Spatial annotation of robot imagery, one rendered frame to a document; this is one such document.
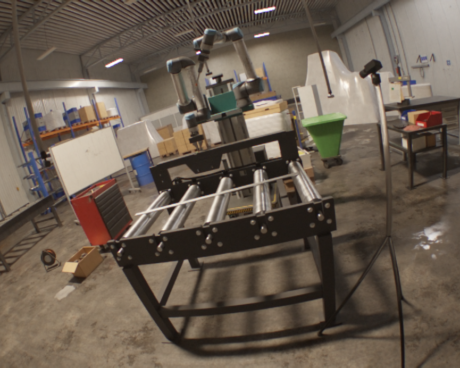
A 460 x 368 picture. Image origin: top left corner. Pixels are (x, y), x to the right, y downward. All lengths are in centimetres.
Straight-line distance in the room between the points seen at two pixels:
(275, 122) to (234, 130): 235
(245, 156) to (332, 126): 185
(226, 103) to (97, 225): 247
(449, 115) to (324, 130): 252
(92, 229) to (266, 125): 386
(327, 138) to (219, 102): 217
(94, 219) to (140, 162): 389
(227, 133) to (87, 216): 233
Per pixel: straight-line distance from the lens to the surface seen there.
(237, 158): 306
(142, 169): 740
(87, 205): 374
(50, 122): 1317
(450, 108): 519
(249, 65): 262
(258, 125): 536
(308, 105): 552
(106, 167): 661
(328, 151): 449
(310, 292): 159
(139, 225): 177
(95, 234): 393
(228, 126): 300
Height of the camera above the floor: 149
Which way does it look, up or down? 18 degrees down
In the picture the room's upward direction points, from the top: 16 degrees counter-clockwise
